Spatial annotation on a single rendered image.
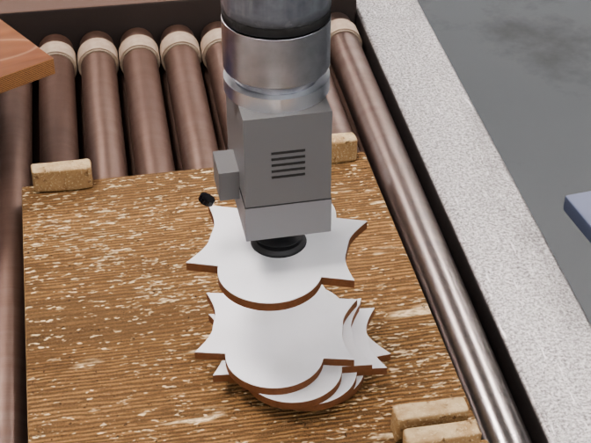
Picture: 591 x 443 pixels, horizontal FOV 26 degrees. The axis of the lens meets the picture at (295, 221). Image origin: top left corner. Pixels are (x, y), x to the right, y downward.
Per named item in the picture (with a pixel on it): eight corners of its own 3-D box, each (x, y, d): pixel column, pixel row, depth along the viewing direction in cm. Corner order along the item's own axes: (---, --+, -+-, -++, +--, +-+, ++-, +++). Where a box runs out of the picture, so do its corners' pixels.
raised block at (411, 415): (462, 418, 101) (464, 393, 100) (469, 435, 100) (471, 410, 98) (389, 428, 101) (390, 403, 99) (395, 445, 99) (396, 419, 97)
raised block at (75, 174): (92, 179, 128) (90, 156, 127) (93, 190, 127) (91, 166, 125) (32, 185, 128) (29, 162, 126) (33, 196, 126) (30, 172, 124)
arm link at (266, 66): (229, 45, 84) (212, -10, 90) (231, 105, 86) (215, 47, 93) (341, 34, 85) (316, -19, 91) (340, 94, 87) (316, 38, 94)
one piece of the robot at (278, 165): (180, 16, 91) (192, 202, 101) (197, 78, 84) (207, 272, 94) (315, 3, 93) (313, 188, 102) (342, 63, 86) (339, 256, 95)
